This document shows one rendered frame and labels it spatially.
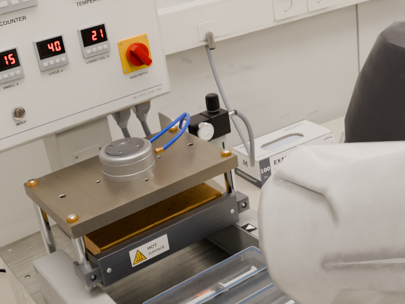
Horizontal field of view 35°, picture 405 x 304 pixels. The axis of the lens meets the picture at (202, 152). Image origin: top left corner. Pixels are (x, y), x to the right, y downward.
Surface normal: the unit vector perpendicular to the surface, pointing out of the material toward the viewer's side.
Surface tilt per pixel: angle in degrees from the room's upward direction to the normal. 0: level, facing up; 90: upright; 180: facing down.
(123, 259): 90
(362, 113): 86
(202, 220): 90
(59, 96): 90
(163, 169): 0
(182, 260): 0
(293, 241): 73
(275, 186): 58
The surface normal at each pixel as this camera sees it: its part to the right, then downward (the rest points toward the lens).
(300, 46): 0.44, 0.32
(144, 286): -0.14, -0.90
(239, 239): -0.82, 0.34
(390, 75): -0.91, 0.09
